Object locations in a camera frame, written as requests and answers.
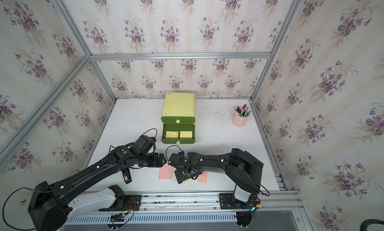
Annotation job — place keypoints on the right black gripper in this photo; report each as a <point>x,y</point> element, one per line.
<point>179,177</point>

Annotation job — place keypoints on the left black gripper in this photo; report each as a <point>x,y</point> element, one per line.
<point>155,164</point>

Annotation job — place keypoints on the large pink sticky note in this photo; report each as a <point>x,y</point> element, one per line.
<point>165,172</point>

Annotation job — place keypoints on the small pink sticky note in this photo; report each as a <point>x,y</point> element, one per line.
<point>203,178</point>

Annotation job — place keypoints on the green drawer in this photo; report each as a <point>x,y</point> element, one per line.
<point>178,119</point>
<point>178,127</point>

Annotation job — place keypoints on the green top drawer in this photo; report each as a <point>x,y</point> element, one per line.
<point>178,119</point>

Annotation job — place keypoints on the yellow sticky note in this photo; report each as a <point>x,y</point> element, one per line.
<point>172,134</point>
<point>188,180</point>
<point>186,134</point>

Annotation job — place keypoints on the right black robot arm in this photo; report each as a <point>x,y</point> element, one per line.
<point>240,166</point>

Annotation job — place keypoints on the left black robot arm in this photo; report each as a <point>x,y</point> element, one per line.
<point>49,207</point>

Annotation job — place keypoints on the yellow-green drawer cabinet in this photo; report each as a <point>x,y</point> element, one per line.
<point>179,105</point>

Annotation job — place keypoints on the black handheld device on table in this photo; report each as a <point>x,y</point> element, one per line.
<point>127,175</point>

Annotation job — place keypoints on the pink pen holder cup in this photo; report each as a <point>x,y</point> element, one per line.
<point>239,121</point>

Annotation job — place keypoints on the pens in cup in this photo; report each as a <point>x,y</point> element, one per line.
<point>243,111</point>

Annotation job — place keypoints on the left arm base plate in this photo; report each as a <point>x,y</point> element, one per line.
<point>125,204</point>

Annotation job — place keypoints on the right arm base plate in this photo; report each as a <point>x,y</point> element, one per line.
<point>229,202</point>

